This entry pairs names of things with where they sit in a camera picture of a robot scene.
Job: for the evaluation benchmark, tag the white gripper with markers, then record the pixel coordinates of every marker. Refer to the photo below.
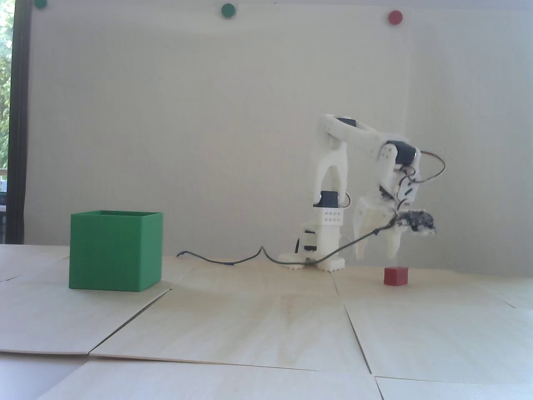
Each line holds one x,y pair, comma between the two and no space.
372,217

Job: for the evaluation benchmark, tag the red block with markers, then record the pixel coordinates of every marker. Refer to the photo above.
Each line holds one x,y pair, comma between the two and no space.
395,277

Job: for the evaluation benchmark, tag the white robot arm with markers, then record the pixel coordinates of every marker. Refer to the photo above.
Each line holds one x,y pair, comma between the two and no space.
331,162

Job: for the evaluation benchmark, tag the green box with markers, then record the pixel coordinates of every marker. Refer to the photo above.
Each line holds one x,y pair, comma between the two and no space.
108,254

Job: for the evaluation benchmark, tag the red round magnet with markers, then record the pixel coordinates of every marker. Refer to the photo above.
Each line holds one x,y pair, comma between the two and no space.
395,17

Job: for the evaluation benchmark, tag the green round magnet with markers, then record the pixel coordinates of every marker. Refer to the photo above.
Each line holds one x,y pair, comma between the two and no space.
41,3
228,10

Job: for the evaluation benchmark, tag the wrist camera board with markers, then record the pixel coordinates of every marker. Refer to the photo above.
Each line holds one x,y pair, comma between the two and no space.
418,221

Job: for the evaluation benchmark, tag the dark window frame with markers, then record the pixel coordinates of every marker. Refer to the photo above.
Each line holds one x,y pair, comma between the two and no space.
18,125

